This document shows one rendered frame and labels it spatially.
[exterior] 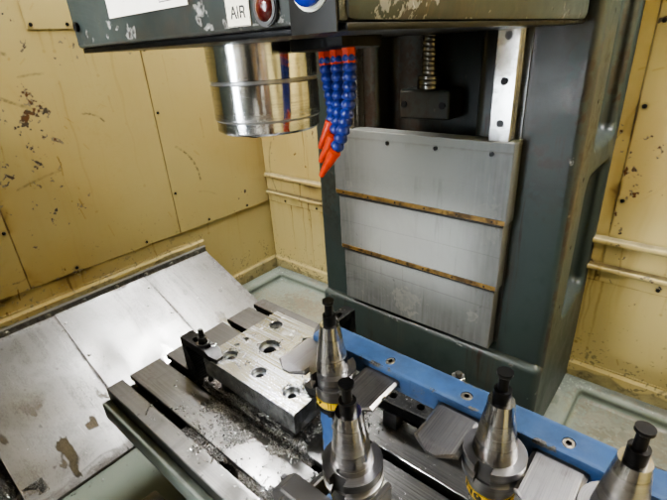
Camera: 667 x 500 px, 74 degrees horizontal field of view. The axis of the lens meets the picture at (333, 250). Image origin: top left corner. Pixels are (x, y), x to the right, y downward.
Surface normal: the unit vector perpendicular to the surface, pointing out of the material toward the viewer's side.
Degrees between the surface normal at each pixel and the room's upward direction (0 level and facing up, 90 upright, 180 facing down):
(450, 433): 0
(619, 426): 0
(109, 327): 24
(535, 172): 90
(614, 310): 90
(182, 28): 90
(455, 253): 89
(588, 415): 0
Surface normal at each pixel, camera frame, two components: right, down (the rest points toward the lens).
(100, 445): 0.26, -0.73
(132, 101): 0.77, 0.23
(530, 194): -0.65, 0.36
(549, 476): -0.06, -0.91
